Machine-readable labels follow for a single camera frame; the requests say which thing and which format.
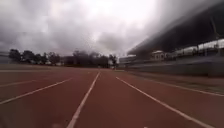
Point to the dull green grass field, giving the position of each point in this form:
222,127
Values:
26,66

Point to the low grey building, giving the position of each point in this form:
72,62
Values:
3,58

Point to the grandstand with dark roof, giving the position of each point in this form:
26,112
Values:
190,33

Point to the row of dark trees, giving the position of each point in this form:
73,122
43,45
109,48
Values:
83,60

